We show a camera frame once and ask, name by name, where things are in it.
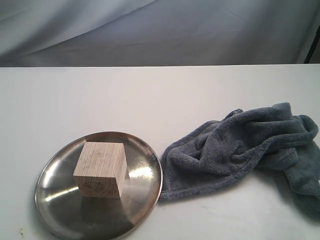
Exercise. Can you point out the round stainless steel plate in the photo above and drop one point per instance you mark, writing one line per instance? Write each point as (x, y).
(69, 216)

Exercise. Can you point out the grey blue fleece towel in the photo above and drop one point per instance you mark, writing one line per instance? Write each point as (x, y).
(218, 154)

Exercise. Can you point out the light wooden block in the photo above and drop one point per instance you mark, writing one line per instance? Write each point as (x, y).
(101, 170)

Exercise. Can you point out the dark vertical stand pole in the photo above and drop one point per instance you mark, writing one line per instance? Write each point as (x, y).
(312, 47)

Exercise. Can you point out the grey backdrop cloth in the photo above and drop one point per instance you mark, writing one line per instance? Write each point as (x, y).
(121, 33)

